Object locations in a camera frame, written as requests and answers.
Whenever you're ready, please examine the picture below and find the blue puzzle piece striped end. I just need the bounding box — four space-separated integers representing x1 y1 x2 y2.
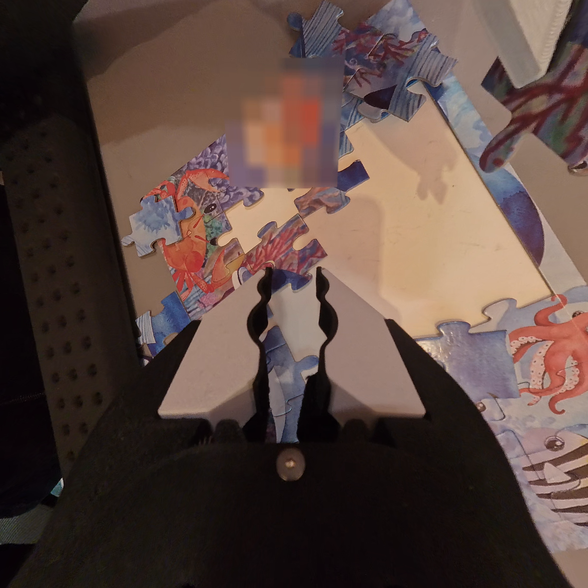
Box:
137 292 196 345

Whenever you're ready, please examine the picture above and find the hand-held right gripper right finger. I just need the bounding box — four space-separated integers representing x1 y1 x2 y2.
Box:
316 267 426 435

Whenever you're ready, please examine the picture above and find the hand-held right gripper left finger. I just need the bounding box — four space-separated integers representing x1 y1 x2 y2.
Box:
157 267 275 433

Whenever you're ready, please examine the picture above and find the pale blue striped puzzle piece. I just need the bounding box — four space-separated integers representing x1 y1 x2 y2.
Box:
287 0 355 60

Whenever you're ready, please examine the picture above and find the dark blue puzzle piece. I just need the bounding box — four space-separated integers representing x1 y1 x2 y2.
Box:
413 321 521 400

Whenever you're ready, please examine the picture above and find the black perforated chair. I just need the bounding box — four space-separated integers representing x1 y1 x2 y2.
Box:
0 115 141 467

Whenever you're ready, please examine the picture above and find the sea animal jigsaw puzzle tray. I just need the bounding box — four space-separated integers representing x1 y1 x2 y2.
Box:
138 0 588 554

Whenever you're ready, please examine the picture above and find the red coral puzzle piece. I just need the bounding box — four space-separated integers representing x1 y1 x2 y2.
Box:
243 213 328 291
479 43 588 174

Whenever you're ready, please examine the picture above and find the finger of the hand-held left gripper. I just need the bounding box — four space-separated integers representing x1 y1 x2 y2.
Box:
475 0 567 89

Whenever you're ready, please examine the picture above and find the pale blue white puzzle piece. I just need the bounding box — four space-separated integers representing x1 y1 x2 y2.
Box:
122 197 194 259

